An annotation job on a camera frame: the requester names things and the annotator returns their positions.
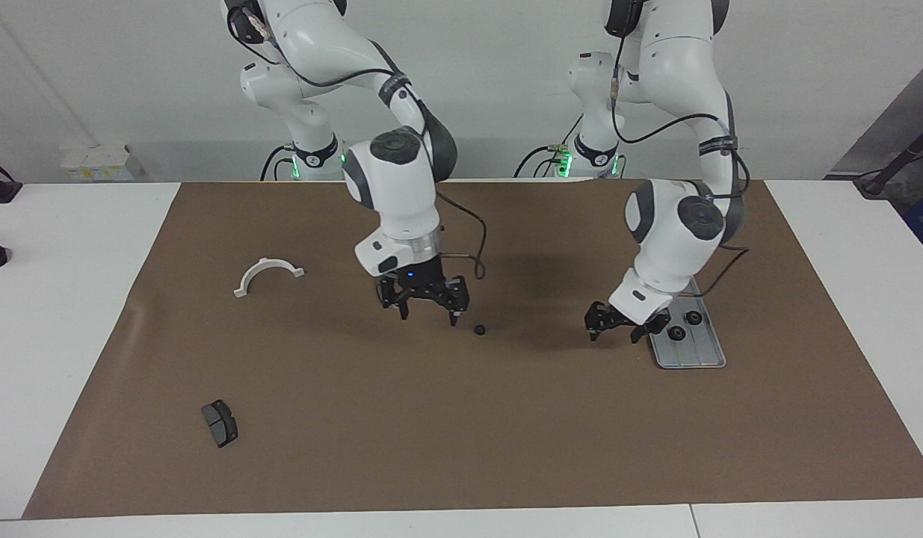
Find black right base cable loop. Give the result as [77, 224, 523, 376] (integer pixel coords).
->
[261, 146, 294, 182]

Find white curved plastic bracket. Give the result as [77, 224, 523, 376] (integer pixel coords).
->
[233, 257, 306, 299]

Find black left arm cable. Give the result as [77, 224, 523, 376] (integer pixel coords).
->
[611, 30, 752, 298]

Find white wall socket boxes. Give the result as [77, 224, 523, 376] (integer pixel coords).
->
[60, 144, 144, 182]

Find black stand pole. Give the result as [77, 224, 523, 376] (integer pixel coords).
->
[853, 123, 923, 199]

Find black left base cable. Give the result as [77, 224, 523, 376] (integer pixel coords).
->
[515, 116, 585, 179]

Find brown paper table mat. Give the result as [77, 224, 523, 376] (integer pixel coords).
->
[22, 178, 923, 520]

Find short dark grey brake pad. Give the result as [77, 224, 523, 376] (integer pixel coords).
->
[201, 400, 239, 449]

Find black clamp mount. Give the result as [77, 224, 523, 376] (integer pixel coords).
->
[0, 157, 22, 204]

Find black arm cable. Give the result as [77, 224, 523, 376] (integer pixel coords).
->
[611, 30, 752, 298]
[229, 7, 489, 281]

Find silver ribbed metal tray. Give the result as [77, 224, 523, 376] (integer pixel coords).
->
[648, 275, 728, 370]

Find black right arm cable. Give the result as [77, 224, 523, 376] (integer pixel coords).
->
[229, 7, 489, 281]

